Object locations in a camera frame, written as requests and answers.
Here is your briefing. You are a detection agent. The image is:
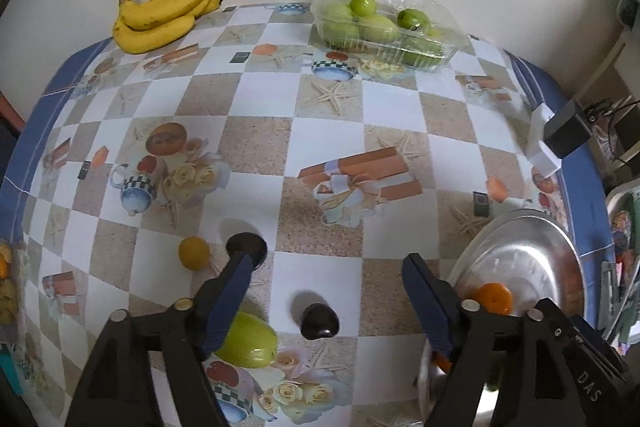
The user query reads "black power adapter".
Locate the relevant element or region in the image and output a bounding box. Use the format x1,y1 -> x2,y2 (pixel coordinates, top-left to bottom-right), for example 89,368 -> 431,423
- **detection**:
542,98 -> 592,159

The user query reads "patterned checkered tablecloth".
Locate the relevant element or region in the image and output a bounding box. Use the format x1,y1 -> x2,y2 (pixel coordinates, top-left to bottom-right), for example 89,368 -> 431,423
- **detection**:
1,3 -> 612,426

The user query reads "white charger block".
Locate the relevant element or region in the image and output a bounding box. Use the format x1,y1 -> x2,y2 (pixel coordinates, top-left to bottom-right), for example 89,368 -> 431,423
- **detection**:
525,103 -> 562,178

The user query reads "orange tangerine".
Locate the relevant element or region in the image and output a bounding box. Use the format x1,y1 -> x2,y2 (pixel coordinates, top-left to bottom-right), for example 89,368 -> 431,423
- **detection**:
471,282 -> 513,315

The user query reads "small yellow-brown fruit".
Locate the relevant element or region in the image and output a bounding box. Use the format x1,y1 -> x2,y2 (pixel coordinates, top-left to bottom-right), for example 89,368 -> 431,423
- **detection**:
178,236 -> 210,271

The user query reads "large green mango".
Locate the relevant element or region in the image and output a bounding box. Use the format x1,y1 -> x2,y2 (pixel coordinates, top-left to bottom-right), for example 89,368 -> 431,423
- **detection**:
214,311 -> 279,369

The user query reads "dark plum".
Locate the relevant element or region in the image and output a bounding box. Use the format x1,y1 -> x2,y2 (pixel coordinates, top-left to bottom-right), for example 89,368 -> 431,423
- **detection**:
299,303 -> 340,340
226,232 -> 268,271

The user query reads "silver metal bowl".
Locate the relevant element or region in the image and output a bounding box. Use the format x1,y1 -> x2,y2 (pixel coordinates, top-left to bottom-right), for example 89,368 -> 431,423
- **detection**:
416,209 -> 588,426

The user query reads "clear plastic fruit container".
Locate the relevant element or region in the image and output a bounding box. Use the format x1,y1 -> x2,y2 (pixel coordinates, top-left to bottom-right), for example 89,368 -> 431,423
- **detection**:
310,0 -> 469,70

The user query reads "yellow banana bunch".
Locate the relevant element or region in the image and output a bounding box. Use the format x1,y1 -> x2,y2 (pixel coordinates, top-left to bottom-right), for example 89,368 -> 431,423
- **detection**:
112,0 -> 222,54

